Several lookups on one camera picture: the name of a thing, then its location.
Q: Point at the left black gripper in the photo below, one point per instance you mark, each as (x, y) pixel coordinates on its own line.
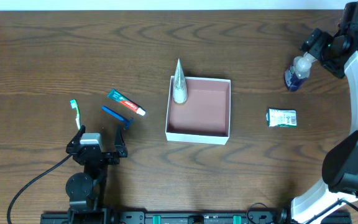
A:
(105, 155)

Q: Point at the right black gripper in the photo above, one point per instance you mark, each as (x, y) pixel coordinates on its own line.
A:
(317, 45)

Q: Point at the blue pump soap bottle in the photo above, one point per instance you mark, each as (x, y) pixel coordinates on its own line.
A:
(298, 72)

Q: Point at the green white toothbrush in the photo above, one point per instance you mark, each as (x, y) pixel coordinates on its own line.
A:
(74, 106)

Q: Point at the green soap bar package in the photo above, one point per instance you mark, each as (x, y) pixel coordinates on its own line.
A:
(281, 118)

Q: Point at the white Pantene tube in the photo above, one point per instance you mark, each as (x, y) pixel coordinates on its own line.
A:
(179, 85)

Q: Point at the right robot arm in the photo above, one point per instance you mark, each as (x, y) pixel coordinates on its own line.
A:
(338, 184)

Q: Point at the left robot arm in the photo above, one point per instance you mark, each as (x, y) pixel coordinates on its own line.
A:
(86, 189)

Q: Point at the blue disposable razor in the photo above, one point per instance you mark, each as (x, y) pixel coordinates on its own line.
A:
(127, 122)

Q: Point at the Colgate toothpaste tube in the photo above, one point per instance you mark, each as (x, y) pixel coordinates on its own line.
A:
(121, 99)

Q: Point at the white box pink interior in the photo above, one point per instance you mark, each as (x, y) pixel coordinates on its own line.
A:
(205, 117)

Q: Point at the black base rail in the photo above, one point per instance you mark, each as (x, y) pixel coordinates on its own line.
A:
(264, 216)

